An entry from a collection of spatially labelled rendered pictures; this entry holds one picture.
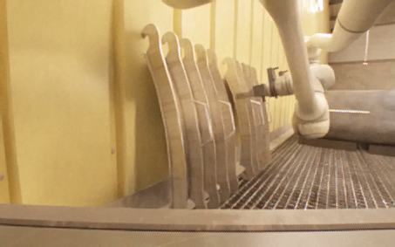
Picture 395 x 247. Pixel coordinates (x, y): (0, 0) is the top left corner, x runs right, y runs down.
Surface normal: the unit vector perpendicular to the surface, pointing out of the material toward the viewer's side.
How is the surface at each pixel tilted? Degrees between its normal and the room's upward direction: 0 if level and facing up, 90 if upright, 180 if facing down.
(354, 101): 92
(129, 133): 90
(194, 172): 90
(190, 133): 90
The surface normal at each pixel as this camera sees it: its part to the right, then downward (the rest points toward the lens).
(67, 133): 0.82, 0.08
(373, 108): -0.67, 0.04
